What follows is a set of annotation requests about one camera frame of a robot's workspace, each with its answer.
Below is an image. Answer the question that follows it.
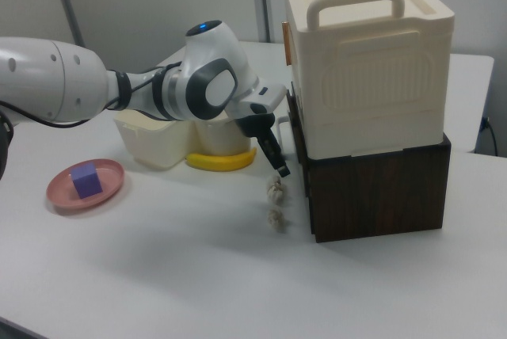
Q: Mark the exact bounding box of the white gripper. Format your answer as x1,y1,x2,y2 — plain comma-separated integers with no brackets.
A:
227,83,292,179

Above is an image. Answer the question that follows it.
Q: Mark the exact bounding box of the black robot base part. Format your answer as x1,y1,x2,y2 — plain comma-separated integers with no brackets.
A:
0,108,13,181

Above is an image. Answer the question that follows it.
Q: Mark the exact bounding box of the dark wooden drawer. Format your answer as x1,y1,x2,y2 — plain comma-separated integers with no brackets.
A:
286,82,314,200

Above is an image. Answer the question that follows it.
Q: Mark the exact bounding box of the dark wooden drawer cabinet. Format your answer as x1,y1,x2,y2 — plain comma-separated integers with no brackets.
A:
300,131,453,244

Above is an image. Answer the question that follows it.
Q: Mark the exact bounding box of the cream round plastic cup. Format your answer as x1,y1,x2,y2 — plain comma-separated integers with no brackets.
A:
194,113,254,158

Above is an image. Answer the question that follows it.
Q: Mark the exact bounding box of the yellow toy banana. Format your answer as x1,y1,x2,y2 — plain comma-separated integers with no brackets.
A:
185,147,258,173

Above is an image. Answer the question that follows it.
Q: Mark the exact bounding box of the white garlic bulb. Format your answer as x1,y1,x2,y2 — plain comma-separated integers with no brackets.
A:
265,174,287,204

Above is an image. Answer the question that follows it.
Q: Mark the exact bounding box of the cream rectangular plastic bin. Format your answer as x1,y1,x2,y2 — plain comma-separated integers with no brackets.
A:
113,110,196,172

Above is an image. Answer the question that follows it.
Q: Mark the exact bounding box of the cream plastic storage box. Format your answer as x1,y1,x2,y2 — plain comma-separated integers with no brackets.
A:
282,0,455,159

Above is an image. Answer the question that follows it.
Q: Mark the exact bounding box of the pink plastic plate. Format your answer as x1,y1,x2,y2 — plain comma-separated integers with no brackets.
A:
45,158,127,215

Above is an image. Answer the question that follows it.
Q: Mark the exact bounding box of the purple cube block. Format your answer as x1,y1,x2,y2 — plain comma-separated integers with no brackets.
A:
71,162,104,200

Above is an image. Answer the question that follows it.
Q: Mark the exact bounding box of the white drawer handle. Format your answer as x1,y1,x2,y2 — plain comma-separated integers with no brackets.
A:
274,116,293,159

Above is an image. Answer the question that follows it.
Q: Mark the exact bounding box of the copper door handle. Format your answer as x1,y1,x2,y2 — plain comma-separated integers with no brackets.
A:
281,20,293,67

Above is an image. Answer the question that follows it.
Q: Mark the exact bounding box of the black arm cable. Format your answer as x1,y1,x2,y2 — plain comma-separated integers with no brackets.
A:
0,61,184,129

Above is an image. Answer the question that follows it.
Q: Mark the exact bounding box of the black wall cable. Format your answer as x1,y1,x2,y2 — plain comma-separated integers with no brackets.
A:
480,116,499,154

